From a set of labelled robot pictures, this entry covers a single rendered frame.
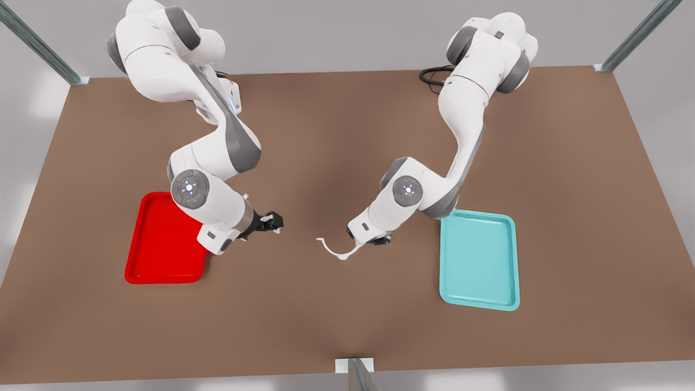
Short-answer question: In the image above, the teal tray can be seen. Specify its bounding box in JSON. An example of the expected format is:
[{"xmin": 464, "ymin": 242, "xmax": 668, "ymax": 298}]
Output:
[{"xmin": 439, "ymin": 209, "xmax": 521, "ymax": 312}]

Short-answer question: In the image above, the silver frame post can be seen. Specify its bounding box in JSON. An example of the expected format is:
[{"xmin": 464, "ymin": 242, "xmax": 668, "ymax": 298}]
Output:
[
  {"xmin": 593, "ymin": 0, "xmax": 683, "ymax": 73},
  {"xmin": 0, "ymin": 0, "xmax": 91, "ymax": 86},
  {"xmin": 334, "ymin": 357, "xmax": 376, "ymax": 391}
]

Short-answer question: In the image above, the white drainage pipe clamp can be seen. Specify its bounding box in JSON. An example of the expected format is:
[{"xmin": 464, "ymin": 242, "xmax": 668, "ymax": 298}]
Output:
[{"xmin": 316, "ymin": 237, "xmax": 362, "ymax": 261}]

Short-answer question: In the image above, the red tray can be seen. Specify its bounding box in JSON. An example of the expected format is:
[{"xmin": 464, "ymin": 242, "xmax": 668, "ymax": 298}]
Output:
[{"xmin": 124, "ymin": 191, "xmax": 210, "ymax": 285}]

